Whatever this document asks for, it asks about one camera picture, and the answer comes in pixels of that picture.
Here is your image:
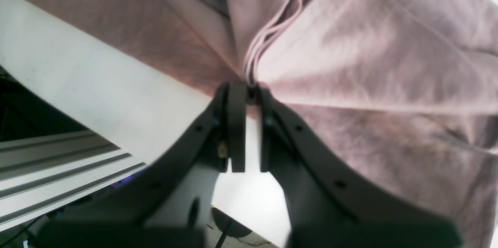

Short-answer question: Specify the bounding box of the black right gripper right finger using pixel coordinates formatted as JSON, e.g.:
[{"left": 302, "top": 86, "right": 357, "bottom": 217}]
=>
[{"left": 257, "top": 86, "right": 463, "bottom": 248}]

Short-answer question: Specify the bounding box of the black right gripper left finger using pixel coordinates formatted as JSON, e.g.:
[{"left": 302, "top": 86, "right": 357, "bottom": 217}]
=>
[{"left": 37, "top": 82, "right": 247, "bottom": 248}]

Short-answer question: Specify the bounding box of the dusty pink T-shirt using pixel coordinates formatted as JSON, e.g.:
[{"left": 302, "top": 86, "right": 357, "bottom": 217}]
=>
[{"left": 0, "top": 0, "right": 498, "bottom": 248}]

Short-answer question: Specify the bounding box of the aluminium table leg profile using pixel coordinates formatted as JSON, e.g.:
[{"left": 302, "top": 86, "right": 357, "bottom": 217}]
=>
[{"left": 0, "top": 130, "right": 146, "bottom": 231}]

